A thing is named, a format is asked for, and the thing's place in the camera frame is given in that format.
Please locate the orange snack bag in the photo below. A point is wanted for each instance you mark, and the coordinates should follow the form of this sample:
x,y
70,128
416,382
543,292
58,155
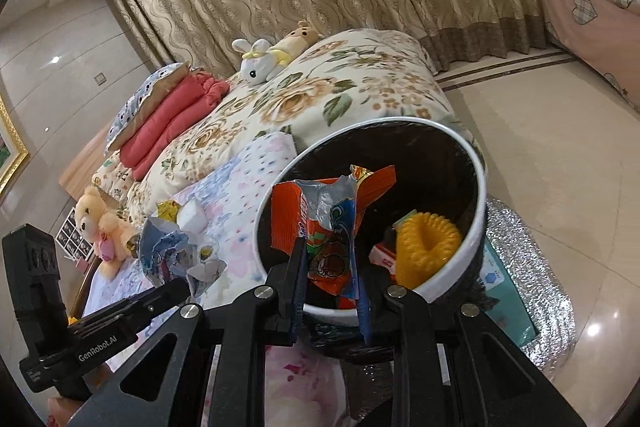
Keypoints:
x,y
330,262

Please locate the gold foil wrapper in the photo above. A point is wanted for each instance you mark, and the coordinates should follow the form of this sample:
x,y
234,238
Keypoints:
x,y
167,209

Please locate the yellow foam net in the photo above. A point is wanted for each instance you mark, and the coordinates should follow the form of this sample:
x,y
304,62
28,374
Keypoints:
x,y
425,247

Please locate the beige teddy bear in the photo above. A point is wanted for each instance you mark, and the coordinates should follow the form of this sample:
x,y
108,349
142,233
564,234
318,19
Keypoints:
x,y
92,217

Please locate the silver foil mat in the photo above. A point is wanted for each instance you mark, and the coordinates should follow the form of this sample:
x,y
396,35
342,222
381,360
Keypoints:
x,y
540,267

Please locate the blue patterned pillow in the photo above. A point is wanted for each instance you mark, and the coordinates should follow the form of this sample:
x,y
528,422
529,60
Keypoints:
x,y
135,107

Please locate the gold framed painting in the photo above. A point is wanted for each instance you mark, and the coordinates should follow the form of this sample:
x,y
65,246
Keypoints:
x,y
12,152

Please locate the tan bear plush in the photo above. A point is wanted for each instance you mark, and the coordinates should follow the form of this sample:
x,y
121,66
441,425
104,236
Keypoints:
x,y
300,39

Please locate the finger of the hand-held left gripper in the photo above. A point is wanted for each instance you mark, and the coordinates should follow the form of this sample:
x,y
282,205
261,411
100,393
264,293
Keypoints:
x,y
150,318
130,304

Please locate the wooden nightstand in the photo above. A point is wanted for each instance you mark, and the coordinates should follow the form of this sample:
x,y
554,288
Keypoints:
x,y
82,294

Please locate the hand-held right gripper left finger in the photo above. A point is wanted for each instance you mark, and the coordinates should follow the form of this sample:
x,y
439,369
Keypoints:
x,y
298,294

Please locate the crumpled white tissue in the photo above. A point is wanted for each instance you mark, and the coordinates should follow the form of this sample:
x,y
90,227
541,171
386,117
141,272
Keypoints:
x,y
192,217

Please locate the wall switch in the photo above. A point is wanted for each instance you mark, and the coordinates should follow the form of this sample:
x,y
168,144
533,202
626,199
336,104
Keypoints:
x,y
100,79

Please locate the folded red quilt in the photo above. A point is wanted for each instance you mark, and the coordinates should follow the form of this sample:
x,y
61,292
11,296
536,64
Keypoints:
x,y
170,122

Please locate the black photo frame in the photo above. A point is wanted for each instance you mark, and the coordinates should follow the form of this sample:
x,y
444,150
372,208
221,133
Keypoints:
x,y
70,234

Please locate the white trash bin black liner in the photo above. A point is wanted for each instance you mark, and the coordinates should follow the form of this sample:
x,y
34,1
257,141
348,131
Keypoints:
x,y
425,167

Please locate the blue white wrapper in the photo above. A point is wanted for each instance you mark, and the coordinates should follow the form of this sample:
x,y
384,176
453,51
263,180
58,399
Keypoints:
x,y
165,252

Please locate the red drink carton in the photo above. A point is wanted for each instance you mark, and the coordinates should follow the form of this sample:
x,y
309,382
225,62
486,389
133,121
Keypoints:
x,y
382,254

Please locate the beige floral quilt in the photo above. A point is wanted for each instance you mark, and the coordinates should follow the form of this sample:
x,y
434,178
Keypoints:
x,y
325,92

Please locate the teal box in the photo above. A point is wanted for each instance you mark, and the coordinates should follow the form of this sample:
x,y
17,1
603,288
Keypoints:
x,y
505,302

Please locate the blue pink floral blanket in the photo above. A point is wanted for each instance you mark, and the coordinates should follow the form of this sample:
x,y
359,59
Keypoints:
x,y
235,177

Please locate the white bunny plush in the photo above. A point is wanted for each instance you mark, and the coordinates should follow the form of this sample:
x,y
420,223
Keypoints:
x,y
255,64

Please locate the wooden headboard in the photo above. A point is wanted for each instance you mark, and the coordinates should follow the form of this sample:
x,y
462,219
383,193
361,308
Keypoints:
x,y
82,162

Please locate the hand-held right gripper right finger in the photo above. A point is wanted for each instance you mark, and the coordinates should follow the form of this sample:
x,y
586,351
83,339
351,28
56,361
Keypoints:
x,y
366,324

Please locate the cartoon print pillow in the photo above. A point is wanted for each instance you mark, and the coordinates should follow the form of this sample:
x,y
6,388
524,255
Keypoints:
x,y
107,169

